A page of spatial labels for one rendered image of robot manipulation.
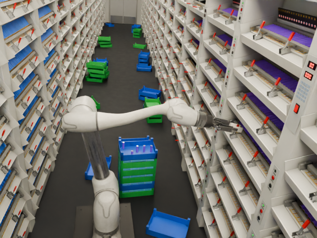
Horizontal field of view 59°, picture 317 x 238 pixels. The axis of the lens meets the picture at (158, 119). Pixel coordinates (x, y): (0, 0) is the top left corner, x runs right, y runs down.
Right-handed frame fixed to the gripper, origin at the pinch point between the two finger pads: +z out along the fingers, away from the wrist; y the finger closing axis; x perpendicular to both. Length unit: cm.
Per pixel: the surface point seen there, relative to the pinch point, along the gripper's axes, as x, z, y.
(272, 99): 30.1, -7.9, 30.0
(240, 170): -21.4, 8.7, 10.8
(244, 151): -6.2, 1.8, 15.1
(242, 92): 17.5, 1.7, -13.3
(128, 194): -108, -37, -50
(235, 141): -6.8, 0.7, 4.6
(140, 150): -69, -35, -63
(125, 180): -92, -43, -50
